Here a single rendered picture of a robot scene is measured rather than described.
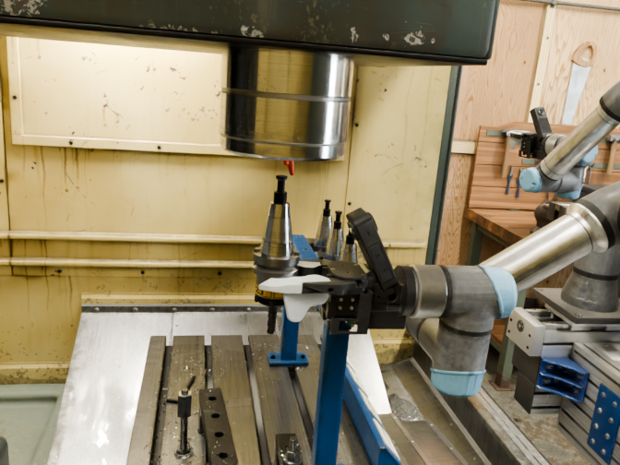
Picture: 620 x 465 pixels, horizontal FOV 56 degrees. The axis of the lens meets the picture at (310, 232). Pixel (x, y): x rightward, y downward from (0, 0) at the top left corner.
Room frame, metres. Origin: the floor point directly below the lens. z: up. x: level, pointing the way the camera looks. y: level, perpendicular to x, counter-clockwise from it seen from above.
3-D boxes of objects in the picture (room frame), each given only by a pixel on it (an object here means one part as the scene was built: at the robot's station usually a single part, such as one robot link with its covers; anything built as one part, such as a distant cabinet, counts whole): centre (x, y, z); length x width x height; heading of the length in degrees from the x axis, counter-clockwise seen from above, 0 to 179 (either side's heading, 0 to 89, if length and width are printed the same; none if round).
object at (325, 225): (1.28, -0.03, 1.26); 0.04 x 0.04 x 0.07
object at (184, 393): (0.94, 0.20, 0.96); 0.03 x 0.03 x 0.13
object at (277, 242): (0.73, 0.04, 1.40); 0.04 x 0.04 x 0.07
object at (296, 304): (0.70, 0.01, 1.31); 0.09 x 0.03 x 0.06; 115
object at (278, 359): (1.32, 0.03, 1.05); 0.10 x 0.05 x 0.30; 101
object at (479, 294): (0.79, -0.24, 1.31); 0.11 x 0.08 x 0.09; 101
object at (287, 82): (0.73, 0.04, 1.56); 0.16 x 0.16 x 0.12
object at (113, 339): (1.37, 0.17, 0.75); 0.89 x 0.70 x 0.26; 101
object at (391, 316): (0.76, -0.08, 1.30); 0.12 x 0.08 x 0.09; 101
